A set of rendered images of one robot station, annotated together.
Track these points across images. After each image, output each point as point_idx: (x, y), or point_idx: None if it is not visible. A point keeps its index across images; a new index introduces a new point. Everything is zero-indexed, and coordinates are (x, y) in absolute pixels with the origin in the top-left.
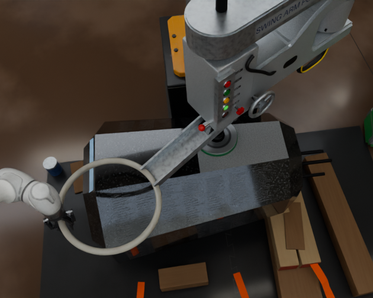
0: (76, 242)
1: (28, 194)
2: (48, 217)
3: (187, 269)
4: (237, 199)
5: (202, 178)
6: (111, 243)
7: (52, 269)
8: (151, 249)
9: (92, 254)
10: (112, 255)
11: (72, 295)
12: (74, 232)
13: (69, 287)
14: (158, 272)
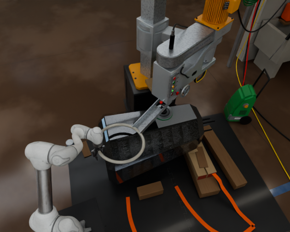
0: (109, 159)
1: (91, 132)
2: (96, 146)
3: (152, 185)
4: (176, 140)
5: (159, 130)
6: (118, 167)
7: (77, 197)
8: (135, 173)
9: (98, 187)
10: (117, 176)
11: None
12: (87, 176)
13: None
14: (137, 188)
